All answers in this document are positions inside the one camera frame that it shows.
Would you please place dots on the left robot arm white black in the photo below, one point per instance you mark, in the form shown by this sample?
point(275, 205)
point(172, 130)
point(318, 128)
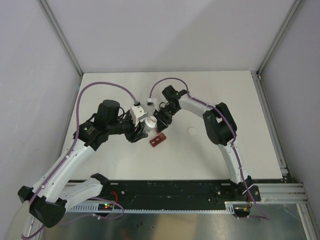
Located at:
point(89, 136)

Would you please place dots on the white pill bottle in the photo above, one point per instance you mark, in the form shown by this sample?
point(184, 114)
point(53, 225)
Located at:
point(149, 124)

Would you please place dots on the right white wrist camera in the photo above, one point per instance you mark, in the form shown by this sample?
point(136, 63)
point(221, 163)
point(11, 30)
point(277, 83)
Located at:
point(152, 102)

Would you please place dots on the left aluminium frame post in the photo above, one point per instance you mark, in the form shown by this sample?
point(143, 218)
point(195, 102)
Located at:
point(52, 20)

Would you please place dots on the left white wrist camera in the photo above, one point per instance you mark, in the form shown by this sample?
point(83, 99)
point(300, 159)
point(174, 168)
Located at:
point(138, 113)

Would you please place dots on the grey slotted cable duct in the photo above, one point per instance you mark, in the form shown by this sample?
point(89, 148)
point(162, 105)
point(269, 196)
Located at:
point(166, 207)

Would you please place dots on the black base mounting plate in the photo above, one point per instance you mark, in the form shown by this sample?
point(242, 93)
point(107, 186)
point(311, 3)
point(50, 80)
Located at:
point(171, 190)

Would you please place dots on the red pill organizer box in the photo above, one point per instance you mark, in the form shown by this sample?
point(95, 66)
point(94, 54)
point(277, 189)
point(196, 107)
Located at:
point(157, 140)

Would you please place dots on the right aluminium frame post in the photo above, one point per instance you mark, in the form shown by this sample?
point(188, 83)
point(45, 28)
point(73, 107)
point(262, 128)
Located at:
point(280, 34)

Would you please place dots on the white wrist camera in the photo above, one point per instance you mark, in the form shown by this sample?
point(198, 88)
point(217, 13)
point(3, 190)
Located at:
point(152, 102)
point(138, 113)

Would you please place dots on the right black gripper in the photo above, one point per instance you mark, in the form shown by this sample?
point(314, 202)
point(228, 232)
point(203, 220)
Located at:
point(159, 115)

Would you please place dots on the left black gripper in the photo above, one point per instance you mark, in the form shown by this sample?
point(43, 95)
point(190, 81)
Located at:
point(133, 136)

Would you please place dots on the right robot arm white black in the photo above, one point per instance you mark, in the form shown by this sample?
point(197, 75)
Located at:
point(220, 129)

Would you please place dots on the aluminium frame post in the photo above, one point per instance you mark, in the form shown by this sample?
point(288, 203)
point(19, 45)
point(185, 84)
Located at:
point(52, 20)
point(280, 34)

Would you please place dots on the white bottle cap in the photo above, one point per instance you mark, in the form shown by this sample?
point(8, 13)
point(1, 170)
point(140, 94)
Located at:
point(192, 131)

